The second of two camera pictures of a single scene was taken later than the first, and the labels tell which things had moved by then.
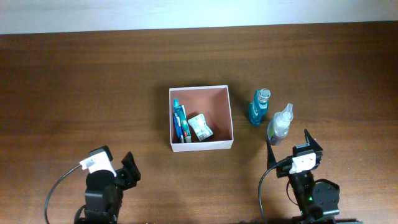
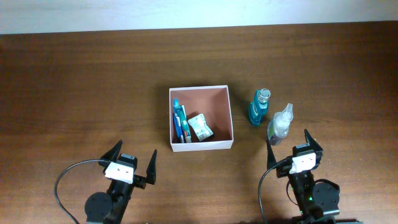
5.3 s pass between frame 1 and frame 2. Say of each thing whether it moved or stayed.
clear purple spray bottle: stayed
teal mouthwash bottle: stayed
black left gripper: moved
